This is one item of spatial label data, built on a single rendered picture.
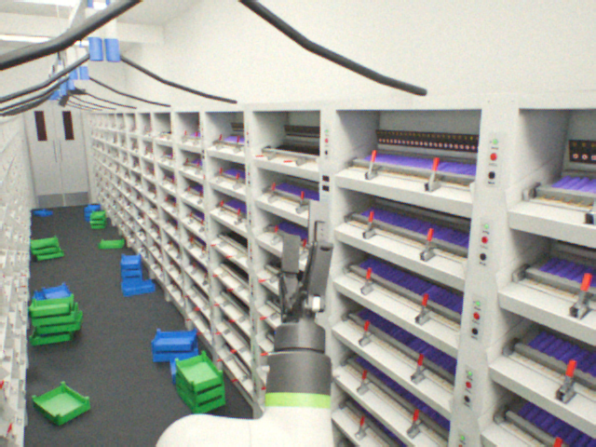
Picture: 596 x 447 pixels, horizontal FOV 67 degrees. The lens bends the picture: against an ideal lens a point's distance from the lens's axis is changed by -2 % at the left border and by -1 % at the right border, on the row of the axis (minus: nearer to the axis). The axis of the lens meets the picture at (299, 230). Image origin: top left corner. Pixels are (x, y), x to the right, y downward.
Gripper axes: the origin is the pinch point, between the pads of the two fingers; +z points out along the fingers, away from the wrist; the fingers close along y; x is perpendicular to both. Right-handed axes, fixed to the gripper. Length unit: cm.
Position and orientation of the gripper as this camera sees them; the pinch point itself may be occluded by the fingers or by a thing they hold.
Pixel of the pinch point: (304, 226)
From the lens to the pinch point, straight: 73.7
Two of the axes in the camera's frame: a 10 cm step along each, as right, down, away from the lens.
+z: 0.3, -9.1, 4.0
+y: 3.1, -3.7, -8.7
